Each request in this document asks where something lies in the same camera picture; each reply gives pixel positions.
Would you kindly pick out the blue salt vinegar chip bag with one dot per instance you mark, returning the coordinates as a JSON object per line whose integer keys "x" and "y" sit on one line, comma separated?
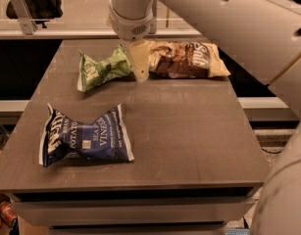
{"x": 104, "y": 139}

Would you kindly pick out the brown and cream chip bag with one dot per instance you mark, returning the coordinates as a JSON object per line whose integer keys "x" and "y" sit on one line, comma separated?
{"x": 174, "y": 59}

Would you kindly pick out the glass railing panel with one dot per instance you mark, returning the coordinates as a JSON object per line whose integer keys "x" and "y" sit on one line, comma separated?
{"x": 77, "y": 15}

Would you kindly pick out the grey cabinet with drawers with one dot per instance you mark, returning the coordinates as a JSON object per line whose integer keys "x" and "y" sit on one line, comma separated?
{"x": 136, "y": 208}

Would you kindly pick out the black bag on chair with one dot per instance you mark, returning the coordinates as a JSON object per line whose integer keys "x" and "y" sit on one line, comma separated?
{"x": 43, "y": 11}

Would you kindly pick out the left metal railing bracket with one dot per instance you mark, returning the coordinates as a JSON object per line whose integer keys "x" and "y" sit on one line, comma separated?
{"x": 27, "y": 24}

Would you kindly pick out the green jalapeno chip bag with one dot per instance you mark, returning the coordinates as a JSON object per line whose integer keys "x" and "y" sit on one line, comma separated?
{"x": 95, "y": 73}

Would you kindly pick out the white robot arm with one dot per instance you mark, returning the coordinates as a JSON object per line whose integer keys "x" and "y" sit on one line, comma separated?
{"x": 264, "y": 36}

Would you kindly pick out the red soda can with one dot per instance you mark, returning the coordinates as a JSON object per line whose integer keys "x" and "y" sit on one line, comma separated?
{"x": 7, "y": 214}

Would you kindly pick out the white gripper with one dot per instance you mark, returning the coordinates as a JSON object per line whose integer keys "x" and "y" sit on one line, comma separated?
{"x": 132, "y": 27}

